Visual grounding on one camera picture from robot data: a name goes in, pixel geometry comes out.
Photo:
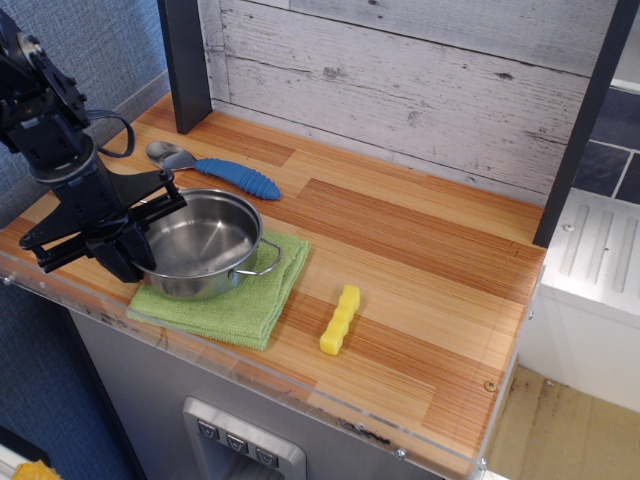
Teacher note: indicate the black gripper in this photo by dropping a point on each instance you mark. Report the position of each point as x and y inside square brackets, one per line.
[100, 215]

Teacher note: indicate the stainless steel pot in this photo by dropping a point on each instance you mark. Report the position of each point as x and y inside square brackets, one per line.
[208, 247]

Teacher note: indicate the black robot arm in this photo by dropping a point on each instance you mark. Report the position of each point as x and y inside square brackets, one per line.
[41, 108]

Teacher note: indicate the green folded cloth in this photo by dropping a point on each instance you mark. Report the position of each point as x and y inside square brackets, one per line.
[244, 316]

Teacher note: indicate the clear acrylic table guard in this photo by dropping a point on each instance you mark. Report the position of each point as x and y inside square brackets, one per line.
[421, 370]

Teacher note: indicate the silver dispenser panel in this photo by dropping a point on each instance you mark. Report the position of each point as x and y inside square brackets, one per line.
[227, 447]

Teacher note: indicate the yellow plastic corn piece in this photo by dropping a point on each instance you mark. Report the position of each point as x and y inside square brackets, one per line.
[332, 339]

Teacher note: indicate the yellow object bottom left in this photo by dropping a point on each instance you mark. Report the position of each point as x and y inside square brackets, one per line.
[35, 471]

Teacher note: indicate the white ribbed counter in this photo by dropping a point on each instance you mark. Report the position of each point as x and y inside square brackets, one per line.
[594, 252]

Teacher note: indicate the blue handled metal spoon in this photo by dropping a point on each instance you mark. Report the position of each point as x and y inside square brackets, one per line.
[172, 157]

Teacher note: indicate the dark grey right post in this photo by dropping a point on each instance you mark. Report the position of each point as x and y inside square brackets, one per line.
[612, 48]

